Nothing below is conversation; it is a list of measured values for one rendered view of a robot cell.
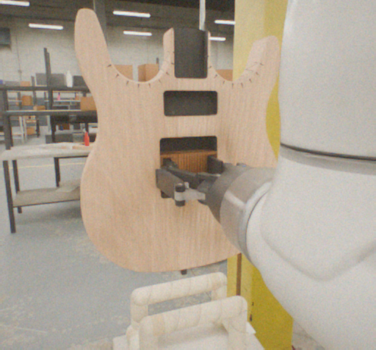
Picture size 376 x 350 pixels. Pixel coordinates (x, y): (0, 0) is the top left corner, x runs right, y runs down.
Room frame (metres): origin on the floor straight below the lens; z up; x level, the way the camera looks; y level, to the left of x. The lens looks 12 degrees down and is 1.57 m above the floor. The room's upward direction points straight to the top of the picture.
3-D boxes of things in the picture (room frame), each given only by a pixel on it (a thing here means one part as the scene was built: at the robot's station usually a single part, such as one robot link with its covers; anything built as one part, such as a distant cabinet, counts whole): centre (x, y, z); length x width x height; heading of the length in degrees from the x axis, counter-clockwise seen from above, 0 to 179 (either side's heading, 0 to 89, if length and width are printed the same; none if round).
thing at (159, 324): (0.48, -0.02, 1.20); 0.20 x 0.03 x 0.03; 109
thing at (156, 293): (0.56, 0.01, 1.20); 0.20 x 0.03 x 0.03; 109
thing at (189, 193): (0.35, -0.02, 1.46); 0.05 x 0.05 x 0.02; 40
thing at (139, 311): (0.53, 0.09, 1.15); 0.03 x 0.03 x 0.09
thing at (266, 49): (0.57, -0.12, 1.63); 0.07 x 0.04 x 0.09; 109
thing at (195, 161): (0.51, 0.00, 1.46); 0.10 x 0.03 x 0.05; 109
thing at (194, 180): (0.40, -0.01, 1.46); 0.11 x 0.01 x 0.04; 40
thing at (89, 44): (0.48, 0.12, 1.64); 0.07 x 0.04 x 0.10; 109
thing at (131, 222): (0.52, 0.00, 1.48); 0.35 x 0.04 x 0.40; 109
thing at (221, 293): (0.59, -0.07, 1.15); 0.03 x 0.03 x 0.09
